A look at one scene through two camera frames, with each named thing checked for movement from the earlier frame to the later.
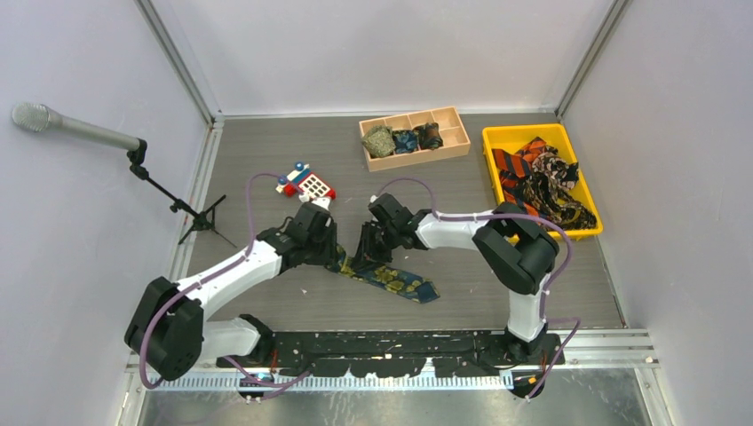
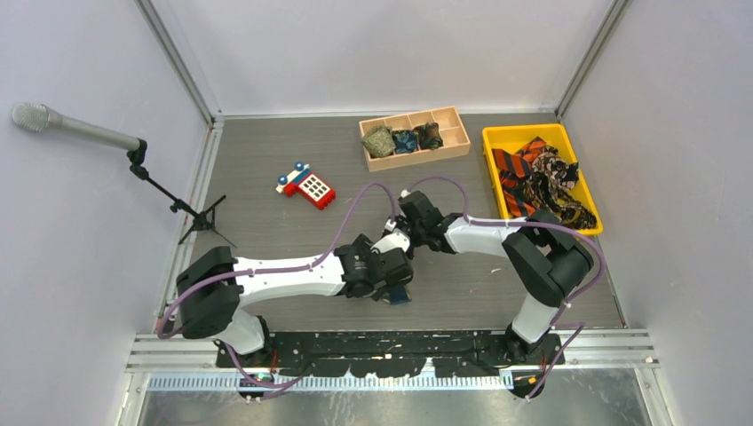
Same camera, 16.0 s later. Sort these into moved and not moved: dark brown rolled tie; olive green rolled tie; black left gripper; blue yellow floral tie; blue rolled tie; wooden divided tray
Moved: blue yellow floral tie; black left gripper
Not moved: wooden divided tray; blue rolled tie; olive green rolled tie; dark brown rolled tie
